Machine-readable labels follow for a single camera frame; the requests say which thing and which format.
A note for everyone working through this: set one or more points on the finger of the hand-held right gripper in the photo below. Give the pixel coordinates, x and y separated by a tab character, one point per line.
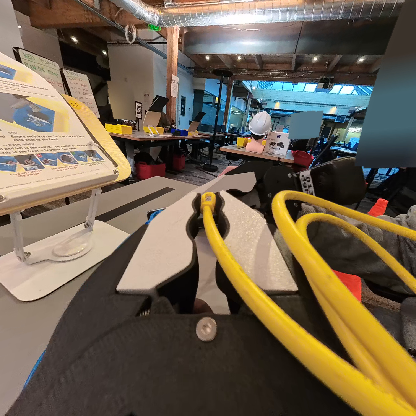
240	182

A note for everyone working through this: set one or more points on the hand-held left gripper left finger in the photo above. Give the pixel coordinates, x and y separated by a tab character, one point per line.
159	256

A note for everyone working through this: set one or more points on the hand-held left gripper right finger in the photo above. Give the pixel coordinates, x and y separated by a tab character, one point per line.
260	253

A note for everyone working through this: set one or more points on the person's left hand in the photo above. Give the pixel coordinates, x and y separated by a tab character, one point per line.
203	307

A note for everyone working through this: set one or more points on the brown background work table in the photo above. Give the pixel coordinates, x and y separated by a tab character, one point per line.
253	154
156	138

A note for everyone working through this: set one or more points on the blue plastic bin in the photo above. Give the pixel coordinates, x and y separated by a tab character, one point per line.
156	217

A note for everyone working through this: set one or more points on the pink mannequin head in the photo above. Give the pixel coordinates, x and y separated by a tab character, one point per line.
255	144

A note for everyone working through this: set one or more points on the small yellow parts bin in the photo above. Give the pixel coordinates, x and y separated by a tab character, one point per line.
243	141
118	129
154	130

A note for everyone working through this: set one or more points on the red storage bag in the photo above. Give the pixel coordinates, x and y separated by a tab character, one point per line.
302	161
178	162
151	170

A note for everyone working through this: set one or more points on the orange traffic cone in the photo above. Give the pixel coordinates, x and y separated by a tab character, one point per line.
378	208

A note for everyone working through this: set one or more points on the white printed product box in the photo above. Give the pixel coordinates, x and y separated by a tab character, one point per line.
277	143

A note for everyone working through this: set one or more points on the white hard hat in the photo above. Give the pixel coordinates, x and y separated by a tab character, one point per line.
260	123

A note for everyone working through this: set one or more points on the small blue parts bin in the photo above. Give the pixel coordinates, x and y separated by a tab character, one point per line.
179	132

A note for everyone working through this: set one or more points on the white metal document stand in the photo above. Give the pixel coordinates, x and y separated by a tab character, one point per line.
48	276

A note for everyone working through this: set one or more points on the printed tag on tripod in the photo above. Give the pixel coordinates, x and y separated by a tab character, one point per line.
138	110

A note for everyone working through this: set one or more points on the whiteboard with red writing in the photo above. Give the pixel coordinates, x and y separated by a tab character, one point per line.
81	92

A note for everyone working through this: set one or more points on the whiteboard with green writing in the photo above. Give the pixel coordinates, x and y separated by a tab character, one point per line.
39	68

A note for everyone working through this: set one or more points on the wooden support post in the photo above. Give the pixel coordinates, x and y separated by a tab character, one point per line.
172	74

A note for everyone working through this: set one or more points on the silver round ventilation duct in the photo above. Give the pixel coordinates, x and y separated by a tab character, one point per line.
260	14

